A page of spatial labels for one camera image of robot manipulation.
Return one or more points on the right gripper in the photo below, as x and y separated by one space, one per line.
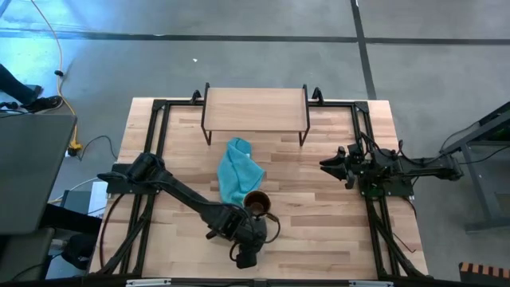
356 163

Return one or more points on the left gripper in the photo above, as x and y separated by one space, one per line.
251 235

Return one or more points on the brown green glazed mug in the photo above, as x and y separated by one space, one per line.
257 200

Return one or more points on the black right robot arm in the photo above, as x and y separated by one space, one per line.
430 169

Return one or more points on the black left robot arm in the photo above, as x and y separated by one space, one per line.
187 195

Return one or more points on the wooden shelf black metal legs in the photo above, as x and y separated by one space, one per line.
255 107

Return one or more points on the teal cloth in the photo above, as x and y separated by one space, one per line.
239 171

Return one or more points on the grey metal desk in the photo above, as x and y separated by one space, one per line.
476 183

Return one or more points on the white box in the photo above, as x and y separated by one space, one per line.
99 199

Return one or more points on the black bag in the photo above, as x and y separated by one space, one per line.
79 251

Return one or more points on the orange black striped object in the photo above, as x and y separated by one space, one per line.
484 273

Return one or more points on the grey box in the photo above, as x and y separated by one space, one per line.
75 201

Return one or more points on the dark grey desk top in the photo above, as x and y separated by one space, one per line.
32 171

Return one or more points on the person's shoe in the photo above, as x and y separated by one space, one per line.
45 103

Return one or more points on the black flat floor bar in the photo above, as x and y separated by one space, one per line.
38 88

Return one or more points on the person's leg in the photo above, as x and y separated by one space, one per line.
14 85

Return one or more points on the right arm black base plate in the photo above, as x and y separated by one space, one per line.
402 189

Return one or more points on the silver metal bracket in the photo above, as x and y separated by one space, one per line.
370 284
147 283

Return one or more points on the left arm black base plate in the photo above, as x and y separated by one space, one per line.
119 187

